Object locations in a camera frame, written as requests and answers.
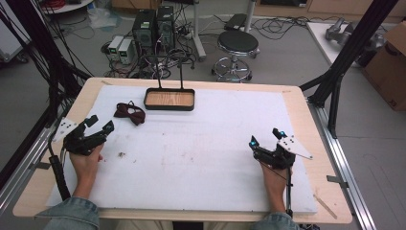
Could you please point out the thin wooden stick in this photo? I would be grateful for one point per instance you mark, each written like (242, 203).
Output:
(325, 207)

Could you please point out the grey metal bracket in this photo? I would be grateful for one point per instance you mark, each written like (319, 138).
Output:
(336, 181)
(41, 165)

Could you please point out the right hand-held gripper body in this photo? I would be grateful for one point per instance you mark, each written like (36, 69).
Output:
(277, 158)

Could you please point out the white power supply unit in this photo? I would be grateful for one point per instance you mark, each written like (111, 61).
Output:
(125, 51)
(115, 47)

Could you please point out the grey device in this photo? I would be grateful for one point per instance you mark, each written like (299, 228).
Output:
(338, 32)

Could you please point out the black round stool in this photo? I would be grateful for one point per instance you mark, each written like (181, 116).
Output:
(237, 43)

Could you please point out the white table leg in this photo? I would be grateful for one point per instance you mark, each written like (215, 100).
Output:
(198, 32)

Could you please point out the aluminium rail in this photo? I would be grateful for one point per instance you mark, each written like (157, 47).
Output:
(344, 172)
(22, 179)

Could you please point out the clear plastic bag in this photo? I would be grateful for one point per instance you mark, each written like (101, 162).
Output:
(103, 18)

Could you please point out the person's left hand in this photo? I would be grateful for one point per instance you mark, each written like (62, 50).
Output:
(84, 169)

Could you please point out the black flat box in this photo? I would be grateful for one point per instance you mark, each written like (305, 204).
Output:
(235, 22)

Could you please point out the brown cardboard box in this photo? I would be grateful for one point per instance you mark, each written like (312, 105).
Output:
(387, 70)

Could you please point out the white equipment case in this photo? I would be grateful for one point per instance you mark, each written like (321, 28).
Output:
(12, 41)

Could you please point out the person's right hand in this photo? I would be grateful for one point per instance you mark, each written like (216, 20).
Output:
(276, 185)

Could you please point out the black tray with wooden base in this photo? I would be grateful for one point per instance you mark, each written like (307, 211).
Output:
(169, 99)

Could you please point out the black computer tower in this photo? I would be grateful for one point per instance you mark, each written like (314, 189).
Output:
(144, 30)
(166, 27)

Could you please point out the black metal frame stand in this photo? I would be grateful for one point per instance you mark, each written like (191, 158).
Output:
(344, 57)
(41, 48)

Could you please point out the dark red bow tie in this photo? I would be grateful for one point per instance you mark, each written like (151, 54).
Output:
(130, 112)

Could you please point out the round white table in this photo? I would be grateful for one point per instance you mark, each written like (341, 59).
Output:
(68, 6)

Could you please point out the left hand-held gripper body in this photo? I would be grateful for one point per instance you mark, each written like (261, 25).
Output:
(79, 142)

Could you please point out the white foam mat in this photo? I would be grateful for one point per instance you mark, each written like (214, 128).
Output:
(198, 153)

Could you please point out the white board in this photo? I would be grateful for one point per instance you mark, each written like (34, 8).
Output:
(322, 40)

